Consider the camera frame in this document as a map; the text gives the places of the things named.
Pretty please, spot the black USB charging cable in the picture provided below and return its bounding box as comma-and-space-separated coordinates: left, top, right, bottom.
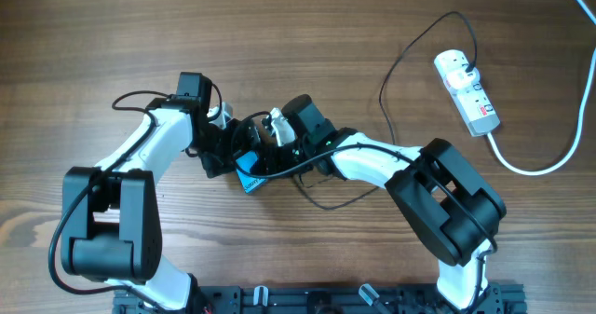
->
291, 10, 480, 212

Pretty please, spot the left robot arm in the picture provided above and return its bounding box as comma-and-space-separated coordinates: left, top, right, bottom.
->
47, 72, 258, 313

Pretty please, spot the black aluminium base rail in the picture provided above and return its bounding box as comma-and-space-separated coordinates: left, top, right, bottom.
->
112, 282, 528, 314

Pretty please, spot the white power strip cord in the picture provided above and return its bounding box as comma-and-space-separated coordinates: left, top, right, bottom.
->
486, 0, 596, 177

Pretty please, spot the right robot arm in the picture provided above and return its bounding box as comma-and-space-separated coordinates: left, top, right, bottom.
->
249, 94, 506, 311

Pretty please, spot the teal Galaxy smartphone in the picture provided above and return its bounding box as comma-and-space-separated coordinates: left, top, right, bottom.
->
237, 151, 267, 194

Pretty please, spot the white power strip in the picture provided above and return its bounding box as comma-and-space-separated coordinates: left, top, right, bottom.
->
434, 49, 500, 137

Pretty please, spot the black right camera cable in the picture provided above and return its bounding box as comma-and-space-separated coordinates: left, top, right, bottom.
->
229, 110, 499, 314

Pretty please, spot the white USB charger plug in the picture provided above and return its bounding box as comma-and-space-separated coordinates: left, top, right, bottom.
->
443, 68, 480, 93

